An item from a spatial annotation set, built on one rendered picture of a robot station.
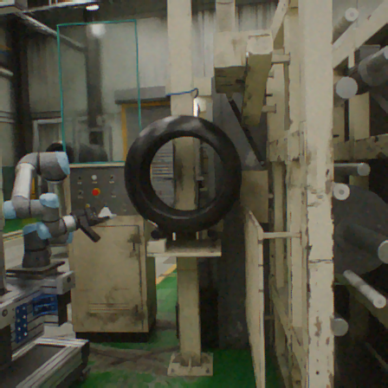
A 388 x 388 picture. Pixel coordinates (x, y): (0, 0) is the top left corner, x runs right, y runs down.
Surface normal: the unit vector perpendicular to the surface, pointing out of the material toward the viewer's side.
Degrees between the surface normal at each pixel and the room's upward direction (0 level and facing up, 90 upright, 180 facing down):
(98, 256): 90
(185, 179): 90
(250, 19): 90
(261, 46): 72
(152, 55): 90
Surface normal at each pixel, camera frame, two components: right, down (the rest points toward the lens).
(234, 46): -0.07, 0.07
